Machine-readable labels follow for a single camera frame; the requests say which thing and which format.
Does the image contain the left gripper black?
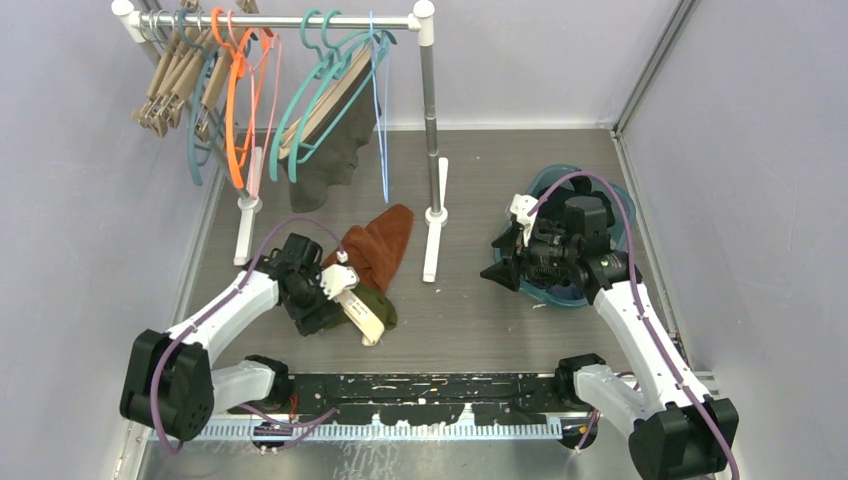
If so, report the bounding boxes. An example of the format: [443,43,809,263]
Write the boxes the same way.
[283,264,343,335]

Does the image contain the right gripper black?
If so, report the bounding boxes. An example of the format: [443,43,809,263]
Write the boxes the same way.
[481,220,579,291]

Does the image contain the olive green underwear cream waistband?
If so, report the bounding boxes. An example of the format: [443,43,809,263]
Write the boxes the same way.
[325,285,398,347]

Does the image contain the navy underwear cream waistband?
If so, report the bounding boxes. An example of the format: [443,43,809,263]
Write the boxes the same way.
[548,283,585,301]

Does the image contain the dark grey underwear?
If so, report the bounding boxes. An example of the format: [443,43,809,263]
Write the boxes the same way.
[278,42,379,215]

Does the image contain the orange hanger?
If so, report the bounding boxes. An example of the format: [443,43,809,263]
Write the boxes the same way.
[210,6,279,199]

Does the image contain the teal hanger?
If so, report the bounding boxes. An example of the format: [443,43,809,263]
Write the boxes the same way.
[278,9,397,185]
[269,9,363,185]
[177,6,222,187]

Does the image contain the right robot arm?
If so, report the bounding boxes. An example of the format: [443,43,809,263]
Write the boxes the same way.
[480,194,741,479]

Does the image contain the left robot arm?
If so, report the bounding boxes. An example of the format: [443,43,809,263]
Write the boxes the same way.
[118,234,359,442]

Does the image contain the brown towel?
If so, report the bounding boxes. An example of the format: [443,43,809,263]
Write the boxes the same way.
[342,204,414,294]

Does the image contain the white garment rack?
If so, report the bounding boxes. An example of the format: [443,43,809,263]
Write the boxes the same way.
[111,0,450,285]

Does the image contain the beige wooden hangers bunch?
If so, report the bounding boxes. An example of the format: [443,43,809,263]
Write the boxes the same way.
[122,1,230,137]

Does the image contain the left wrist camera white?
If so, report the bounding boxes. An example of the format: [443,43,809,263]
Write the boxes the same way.
[319,250,359,300]

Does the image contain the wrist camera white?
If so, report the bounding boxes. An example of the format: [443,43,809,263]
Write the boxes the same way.
[319,250,359,300]
[508,194,539,247]

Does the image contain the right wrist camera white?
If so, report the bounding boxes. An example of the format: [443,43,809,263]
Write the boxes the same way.
[508,194,539,247]

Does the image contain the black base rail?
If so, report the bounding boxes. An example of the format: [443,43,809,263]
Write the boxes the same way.
[252,372,600,426]

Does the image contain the light blue wire hanger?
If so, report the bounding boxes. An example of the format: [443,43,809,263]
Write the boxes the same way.
[368,12,390,205]

